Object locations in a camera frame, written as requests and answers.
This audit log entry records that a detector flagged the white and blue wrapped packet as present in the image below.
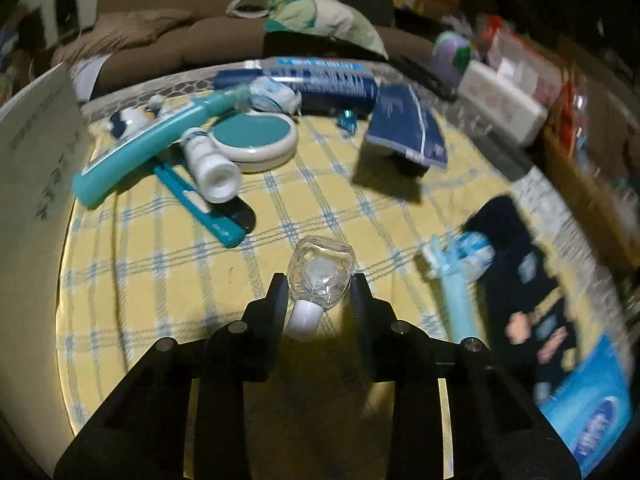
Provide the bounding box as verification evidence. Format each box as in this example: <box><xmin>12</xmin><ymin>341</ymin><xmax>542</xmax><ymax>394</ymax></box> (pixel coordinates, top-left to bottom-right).
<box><xmin>250</xmin><ymin>77</ymin><xmax>303</xmax><ymax>113</ymax></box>

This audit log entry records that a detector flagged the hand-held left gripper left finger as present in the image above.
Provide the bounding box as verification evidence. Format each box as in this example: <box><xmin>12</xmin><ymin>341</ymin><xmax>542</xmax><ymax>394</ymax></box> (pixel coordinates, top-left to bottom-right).
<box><xmin>52</xmin><ymin>272</ymin><xmax>291</xmax><ymax>480</ymax></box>

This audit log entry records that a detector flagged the silver tube with blue label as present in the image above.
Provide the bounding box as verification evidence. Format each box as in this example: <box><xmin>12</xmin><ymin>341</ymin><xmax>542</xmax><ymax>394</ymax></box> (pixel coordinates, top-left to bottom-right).
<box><xmin>242</xmin><ymin>56</ymin><xmax>376</xmax><ymax>80</ymax></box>

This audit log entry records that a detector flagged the navy sock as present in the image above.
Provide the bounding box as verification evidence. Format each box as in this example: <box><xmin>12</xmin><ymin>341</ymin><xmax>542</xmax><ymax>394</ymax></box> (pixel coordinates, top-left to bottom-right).
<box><xmin>467</xmin><ymin>195</ymin><xmax>591</xmax><ymax>396</ymax></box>

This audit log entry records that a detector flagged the red and white plastic package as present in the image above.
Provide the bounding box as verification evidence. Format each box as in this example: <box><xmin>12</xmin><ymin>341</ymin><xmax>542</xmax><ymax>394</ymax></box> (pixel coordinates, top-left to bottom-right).
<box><xmin>480</xmin><ymin>15</ymin><xmax>563</xmax><ymax>106</ymax></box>

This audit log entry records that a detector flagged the black remote control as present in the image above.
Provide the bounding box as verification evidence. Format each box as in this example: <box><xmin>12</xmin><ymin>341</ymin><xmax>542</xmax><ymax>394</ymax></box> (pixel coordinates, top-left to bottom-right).
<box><xmin>390</xmin><ymin>55</ymin><xmax>458</xmax><ymax>102</ymax></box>

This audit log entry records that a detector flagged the blue package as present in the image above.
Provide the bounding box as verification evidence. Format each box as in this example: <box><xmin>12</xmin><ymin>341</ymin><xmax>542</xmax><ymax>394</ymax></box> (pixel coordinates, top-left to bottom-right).
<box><xmin>535</xmin><ymin>332</ymin><xmax>633</xmax><ymax>471</ymax></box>

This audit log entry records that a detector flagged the printed paper sheet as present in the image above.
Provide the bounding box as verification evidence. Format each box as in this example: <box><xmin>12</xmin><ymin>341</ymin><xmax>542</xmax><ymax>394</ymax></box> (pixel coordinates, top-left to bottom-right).
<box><xmin>67</xmin><ymin>55</ymin><xmax>111</xmax><ymax>101</ymax></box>

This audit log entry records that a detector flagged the teal toothbrush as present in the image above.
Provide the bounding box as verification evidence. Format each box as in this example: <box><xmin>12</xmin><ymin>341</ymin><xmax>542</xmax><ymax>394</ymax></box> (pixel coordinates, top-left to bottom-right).
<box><xmin>152</xmin><ymin>162</ymin><xmax>248</xmax><ymax>248</ymax></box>

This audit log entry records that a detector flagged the purple and green ball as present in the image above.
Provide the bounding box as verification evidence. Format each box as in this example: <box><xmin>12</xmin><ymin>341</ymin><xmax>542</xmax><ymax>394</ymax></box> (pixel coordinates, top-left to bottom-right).
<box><xmin>431</xmin><ymin>31</ymin><xmax>473</xmax><ymax>86</ymax></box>

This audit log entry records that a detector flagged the green printed white pillow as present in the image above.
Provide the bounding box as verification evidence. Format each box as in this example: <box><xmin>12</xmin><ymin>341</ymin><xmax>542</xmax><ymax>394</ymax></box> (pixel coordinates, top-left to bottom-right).
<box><xmin>225</xmin><ymin>0</ymin><xmax>390</xmax><ymax>58</ymax></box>

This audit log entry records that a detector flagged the light blue toothbrush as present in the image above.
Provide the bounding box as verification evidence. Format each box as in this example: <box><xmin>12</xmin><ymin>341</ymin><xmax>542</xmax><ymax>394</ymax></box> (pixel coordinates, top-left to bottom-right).
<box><xmin>420</xmin><ymin>232</ymin><xmax>493</xmax><ymax>343</ymax></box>

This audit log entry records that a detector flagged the cow figurine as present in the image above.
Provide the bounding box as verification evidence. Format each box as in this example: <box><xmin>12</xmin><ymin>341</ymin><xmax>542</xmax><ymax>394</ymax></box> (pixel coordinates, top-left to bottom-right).
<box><xmin>107</xmin><ymin>95</ymin><xmax>166</xmax><ymax>141</ymax></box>

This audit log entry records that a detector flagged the round teal compact case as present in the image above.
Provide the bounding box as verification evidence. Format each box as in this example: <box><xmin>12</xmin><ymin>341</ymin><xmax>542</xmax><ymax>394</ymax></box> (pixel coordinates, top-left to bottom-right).
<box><xmin>212</xmin><ymin>112</ymin><xmax>298</xmax><ymax>173</ymax></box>

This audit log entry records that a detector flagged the dark cloth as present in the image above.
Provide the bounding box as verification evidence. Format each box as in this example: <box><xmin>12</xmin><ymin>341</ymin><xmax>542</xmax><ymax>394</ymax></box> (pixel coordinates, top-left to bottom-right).
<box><xmin>330</xmin><ymin>0</ymin><xmax>396</xmax><ymax>28</ymax></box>

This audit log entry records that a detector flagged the dark blue spray can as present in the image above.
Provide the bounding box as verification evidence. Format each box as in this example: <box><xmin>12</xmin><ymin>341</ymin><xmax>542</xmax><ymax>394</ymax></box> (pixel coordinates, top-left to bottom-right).
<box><xmin>215</xmin><ymin>67</ymin><xmax>378</xmax><ymax>113</ymax></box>

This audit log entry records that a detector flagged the white tissue box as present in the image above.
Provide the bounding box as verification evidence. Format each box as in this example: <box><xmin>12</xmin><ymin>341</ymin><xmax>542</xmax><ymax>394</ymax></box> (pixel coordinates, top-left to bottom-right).
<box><xmin>457</xmin><ymin>60</ymin><xmax>548</xmax><ymax>146</ymax></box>

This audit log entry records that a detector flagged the brown sofa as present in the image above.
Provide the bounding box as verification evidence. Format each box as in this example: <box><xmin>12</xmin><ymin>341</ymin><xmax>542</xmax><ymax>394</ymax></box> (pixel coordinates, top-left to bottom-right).
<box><xmin>52</xmin><ymin>0</ymin><xmax>441</xmax><ymax>101</ymax></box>

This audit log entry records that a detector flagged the yellow checked cloth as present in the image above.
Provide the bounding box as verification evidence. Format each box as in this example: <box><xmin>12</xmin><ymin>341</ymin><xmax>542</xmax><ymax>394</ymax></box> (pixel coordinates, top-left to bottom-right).
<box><xmin>55</xmin><ymin>92</ymin><xmax>576</xmax><ymax>480</ymax></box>

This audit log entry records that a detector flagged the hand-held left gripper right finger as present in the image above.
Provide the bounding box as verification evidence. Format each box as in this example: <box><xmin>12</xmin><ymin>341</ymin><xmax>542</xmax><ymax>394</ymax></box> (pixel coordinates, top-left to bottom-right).
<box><xmin>347</xmin><ymin>275</ymin><xmax>583</xmax><ymax>480</ymax></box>

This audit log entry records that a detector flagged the navy tissue pack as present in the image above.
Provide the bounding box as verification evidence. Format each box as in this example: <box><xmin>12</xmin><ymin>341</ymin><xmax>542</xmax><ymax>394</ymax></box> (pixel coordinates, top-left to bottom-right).
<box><xmin>364</xmin><ymin>82</ymin><xmax>448</xmax><ymax>168</ymax></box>

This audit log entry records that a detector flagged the stone pattern desktop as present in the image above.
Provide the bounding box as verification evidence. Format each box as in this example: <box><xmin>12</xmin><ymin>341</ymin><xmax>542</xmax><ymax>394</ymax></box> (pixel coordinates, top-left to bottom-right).
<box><xmin>50</xmin><ymin>62</ymin><xmax>640</xmax><ymax>480</ymax></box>

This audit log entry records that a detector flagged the wicker basket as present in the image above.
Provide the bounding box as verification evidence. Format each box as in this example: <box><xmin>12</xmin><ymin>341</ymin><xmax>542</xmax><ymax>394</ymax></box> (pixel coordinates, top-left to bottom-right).
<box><xmin>542</xmin><ymin>125</ymin><xmax>640</xmax><ymax>271</ymax></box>

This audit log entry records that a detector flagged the brown blanket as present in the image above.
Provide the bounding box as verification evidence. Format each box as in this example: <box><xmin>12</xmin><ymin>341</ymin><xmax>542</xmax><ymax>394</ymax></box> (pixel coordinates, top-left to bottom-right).
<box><xmin>52</xmin><ymin>10</ymin><xmax>193</xmax><ymax>61</ymax></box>

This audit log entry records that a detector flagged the small clear bottle white cap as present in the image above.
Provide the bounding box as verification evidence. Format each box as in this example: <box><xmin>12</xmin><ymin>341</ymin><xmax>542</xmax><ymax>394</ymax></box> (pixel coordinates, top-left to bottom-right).
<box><xmin>285</xmin><ymin>236</ymin><xmax>356</xmax><ymax>343</ymax></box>

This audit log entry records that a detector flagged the teal plastic bottle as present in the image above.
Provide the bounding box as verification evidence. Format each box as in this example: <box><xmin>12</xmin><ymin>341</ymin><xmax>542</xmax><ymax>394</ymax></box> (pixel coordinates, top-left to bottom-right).
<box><xmin>72</xmin><ymin>85</ymin><xmax>251</xmax><ymax>208</ymax></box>

